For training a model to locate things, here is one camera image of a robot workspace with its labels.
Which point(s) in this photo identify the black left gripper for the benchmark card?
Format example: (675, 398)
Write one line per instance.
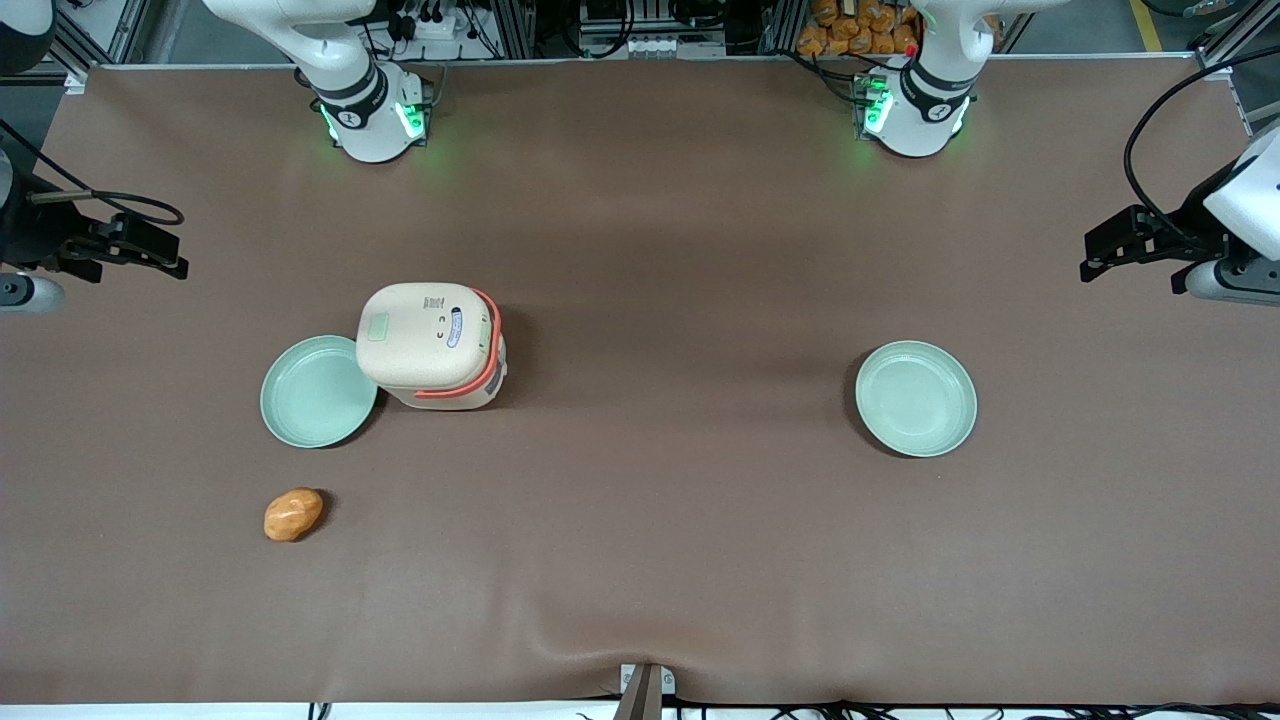
(1189, 222)

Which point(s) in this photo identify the long white power strip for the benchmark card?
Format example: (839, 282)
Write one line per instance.
(655, 46)

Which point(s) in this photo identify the orange bread roll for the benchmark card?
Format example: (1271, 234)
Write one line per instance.
(293, 514)

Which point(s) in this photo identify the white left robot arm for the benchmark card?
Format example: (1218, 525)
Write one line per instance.
(925, 110)

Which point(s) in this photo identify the bag of orange bread rolls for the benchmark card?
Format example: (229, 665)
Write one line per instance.
(855, 25)

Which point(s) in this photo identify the brown table mat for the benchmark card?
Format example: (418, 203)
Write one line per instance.
(640, 560)

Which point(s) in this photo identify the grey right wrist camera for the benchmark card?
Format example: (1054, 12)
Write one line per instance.
(30, 293)

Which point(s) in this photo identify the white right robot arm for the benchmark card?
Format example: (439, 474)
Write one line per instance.
(360, 90)

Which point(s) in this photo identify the metal table clamp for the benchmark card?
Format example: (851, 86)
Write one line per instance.
(646, 692)

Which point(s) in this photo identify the white power strip with plugs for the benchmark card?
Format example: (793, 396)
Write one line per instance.
(430, 20)

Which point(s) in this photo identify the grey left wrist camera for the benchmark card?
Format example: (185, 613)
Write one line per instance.
(1235, 282)

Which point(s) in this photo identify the mint green round plate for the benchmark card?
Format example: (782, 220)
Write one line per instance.
(916, 398)
(315, 392)

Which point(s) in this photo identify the aluminium frame rail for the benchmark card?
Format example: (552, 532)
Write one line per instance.
(90, 35)

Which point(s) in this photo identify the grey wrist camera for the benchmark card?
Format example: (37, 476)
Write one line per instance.
(1235, 282)
(30, 293)

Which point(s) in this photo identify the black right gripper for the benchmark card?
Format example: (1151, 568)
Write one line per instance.
(22, 237)

